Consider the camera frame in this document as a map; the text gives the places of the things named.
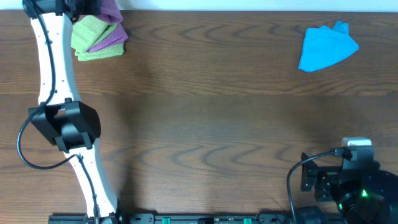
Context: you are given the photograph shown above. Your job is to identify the green folded cloth bottom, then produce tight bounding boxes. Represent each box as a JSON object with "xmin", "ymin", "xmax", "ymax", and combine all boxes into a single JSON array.
[{"xmin": 75, "ymin": 44, "xmax": 124, "ymax": 61}]

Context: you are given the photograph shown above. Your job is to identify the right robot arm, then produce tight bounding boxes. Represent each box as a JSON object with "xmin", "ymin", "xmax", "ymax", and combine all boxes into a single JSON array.
[{"xmin": 286, "ymin": 146, "xmax": 397, "ymax": 224}]

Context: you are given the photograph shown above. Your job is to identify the green folded cloth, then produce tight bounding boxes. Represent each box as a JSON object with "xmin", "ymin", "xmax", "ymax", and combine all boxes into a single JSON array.
[
  {"xmin": 72, "ymin": 16, "xmax": 117, "ymax": 55},
  {"xmin": 75, "ymin": 44, "xmax": 124, "ymax": 61}
]

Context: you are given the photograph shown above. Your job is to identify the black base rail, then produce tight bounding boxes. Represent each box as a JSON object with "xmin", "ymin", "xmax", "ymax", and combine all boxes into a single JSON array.
[{"xmin": 48, "ymin": 212, "xmax": 343, "ymax": 224}]

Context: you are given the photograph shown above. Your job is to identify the purple microfiber cloth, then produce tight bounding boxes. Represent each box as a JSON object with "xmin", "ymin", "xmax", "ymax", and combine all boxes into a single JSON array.
[{"xmin": 96, "ymin": 0, "xmax": 123, "ymax": 24}]

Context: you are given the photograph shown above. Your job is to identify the purple folded cloth in stack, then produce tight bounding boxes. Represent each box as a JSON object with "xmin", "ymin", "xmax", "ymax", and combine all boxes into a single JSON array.
[{"xmin": 87, "ymin": 23, "xmax": 127, "ymax": 52}]

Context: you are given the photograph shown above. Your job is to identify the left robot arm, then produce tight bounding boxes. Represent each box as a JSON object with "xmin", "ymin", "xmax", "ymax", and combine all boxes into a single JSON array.
[{"xmin": 16, "ymin": 0, "xmax": 128, "ymax": 223}]

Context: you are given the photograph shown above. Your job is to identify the blue cloth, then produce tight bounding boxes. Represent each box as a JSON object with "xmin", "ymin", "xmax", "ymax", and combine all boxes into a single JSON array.
[{"xmin": 298, "ymin": 21, "xmax": 359, "ymax": 72}]

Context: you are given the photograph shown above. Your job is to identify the green folded cloth top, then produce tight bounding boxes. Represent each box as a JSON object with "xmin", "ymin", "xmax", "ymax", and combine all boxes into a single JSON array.
[{"xmin": 72, "ymin": 16, "xmax": 117, "ymax": 55}]

